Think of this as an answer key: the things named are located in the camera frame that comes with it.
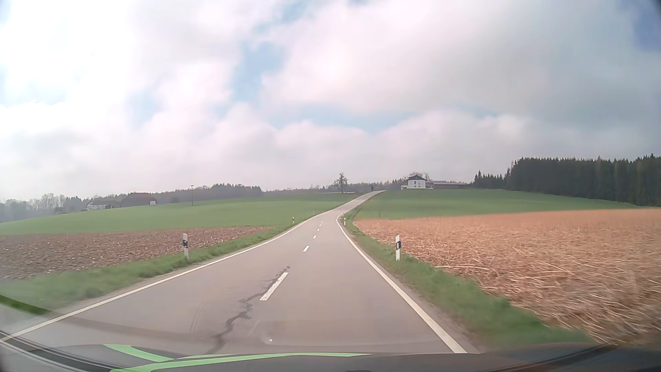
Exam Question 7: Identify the brown ploughed field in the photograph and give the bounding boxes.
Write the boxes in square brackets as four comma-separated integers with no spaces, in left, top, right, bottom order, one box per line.
[0,226,273,281]

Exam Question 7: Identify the straw-coloured stubble field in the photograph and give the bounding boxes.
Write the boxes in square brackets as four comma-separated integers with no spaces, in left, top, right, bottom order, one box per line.
[354,208,661,346]

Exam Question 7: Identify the green grass field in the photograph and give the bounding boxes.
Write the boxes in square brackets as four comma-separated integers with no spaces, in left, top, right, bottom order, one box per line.
[0,193,362,237]
[353,188,638,220]

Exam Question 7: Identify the distant wood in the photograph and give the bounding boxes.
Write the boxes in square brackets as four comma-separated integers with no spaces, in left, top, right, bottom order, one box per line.
[152,178,409,205]

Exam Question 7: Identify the grey asphalt road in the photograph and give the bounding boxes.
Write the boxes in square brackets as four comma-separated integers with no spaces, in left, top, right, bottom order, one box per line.
[0,190,478,357]

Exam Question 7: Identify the farm building with brown roof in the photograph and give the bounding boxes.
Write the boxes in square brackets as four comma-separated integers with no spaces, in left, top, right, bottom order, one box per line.
[119,192,158,208]

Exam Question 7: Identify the dark conifer wood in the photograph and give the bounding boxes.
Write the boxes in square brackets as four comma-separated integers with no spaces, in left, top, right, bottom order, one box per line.
[472,153,661,207]

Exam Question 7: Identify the row of bare trees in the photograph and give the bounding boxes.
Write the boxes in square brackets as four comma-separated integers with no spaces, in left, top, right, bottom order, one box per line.
[0,193,91,223]

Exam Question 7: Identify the road markings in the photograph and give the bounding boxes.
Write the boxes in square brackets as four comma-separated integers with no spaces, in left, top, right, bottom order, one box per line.
[0,191,468,354]

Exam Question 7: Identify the car's own bonnet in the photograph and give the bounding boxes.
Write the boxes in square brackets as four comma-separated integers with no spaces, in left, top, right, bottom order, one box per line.
[0,331,661,372]

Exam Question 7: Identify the grass verge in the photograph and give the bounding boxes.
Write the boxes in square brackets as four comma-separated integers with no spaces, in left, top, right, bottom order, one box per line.
[0,195,357,316]
[343,204,589,346]

